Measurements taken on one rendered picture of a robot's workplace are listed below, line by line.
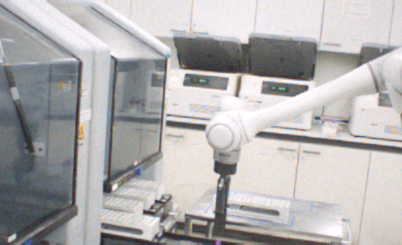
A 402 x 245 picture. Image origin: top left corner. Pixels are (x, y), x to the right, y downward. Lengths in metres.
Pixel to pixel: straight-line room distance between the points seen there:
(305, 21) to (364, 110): 0.83
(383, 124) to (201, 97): 1.33
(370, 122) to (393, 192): 0.55
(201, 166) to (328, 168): 0.95
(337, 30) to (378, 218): 1.44
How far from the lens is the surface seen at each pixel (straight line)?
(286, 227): 2.07
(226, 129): 1.52
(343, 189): 4.11
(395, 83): 1.52
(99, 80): 1.66
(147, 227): 1.82
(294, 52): 4.28
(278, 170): 4.07
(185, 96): 4.12
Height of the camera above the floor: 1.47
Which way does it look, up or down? 8 degrees down
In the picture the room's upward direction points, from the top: 5 degrees clockwise
